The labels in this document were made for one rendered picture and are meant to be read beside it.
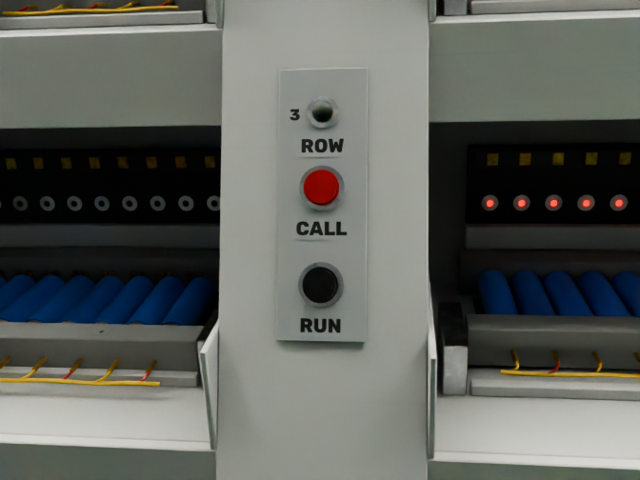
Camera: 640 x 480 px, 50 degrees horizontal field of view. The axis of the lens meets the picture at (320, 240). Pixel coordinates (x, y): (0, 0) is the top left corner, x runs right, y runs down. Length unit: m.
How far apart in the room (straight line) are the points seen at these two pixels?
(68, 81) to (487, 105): 0.20
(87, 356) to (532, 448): 0.23
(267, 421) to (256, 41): 0.17
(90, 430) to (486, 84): 0.25
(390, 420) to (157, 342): 0.13
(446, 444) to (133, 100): 0.22
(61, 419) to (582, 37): 0.30
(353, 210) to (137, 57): 0.13
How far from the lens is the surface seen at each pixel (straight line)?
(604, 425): 0.35
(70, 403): 0.38
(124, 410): 0.36
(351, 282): 0.30
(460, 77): 0.33
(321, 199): 0.30
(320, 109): 0.31
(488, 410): 0.35
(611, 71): 0.34
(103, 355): 0.39
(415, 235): 0.31
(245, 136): 0.32
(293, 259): 0.31
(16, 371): 0.41
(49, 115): 0.37
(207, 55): 0.34
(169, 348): 0.37
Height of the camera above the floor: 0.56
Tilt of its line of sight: 2 degrees up
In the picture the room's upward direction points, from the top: 1 degrees clockwise
